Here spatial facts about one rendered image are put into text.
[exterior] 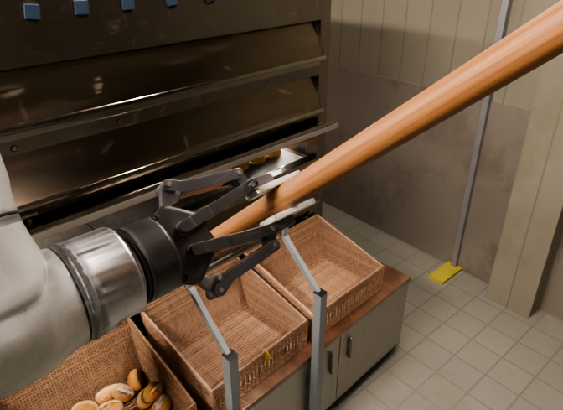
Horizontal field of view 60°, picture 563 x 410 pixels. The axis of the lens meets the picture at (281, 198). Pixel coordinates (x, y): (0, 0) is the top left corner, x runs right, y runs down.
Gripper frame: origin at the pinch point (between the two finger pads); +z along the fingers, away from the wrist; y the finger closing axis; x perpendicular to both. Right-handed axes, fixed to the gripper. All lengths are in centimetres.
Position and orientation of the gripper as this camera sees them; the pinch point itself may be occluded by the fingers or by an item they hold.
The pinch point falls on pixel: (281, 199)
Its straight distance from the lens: 58.6
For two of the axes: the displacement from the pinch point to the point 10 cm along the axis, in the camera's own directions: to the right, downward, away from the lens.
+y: 4.5, 8.9, -0.6
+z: 7.1, -3.2, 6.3
